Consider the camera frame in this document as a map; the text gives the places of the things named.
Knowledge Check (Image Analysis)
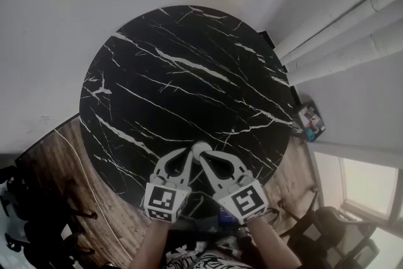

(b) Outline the black swivel chair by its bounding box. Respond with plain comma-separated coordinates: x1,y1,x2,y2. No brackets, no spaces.
0,163,99,269

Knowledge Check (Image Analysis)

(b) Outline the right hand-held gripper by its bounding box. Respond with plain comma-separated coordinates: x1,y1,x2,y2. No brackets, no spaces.
198,149,270,226

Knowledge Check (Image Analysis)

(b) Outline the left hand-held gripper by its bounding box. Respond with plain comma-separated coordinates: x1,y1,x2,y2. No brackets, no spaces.
143,147,195,224

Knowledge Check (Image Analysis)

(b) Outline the black office chair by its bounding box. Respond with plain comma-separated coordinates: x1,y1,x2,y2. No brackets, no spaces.
276,188,382,269

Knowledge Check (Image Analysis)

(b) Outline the person's black printed shirt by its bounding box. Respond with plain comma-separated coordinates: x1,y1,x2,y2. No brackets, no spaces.
163,229,253,269

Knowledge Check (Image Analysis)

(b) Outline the black storage box with items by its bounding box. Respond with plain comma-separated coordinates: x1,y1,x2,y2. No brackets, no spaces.
295,100,327,142

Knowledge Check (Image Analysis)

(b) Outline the thick white insulated pipe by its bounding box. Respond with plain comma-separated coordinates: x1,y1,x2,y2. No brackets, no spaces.
290,14,403,86

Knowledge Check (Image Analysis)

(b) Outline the person's left forearm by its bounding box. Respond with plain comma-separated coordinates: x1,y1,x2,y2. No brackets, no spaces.
127,217,171,269

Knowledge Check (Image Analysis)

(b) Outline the person's right forearm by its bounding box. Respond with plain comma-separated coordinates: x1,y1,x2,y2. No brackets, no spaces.
248,215,303,269

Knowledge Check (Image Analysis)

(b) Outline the white power cable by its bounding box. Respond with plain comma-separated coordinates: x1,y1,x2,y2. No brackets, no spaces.
52,127,133,262

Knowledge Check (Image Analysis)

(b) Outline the small white cup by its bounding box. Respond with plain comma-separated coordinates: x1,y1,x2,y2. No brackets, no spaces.
191,143,213,165

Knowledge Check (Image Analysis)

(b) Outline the window with dark frame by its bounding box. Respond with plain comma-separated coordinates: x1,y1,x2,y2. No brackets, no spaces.
313,149,403,269

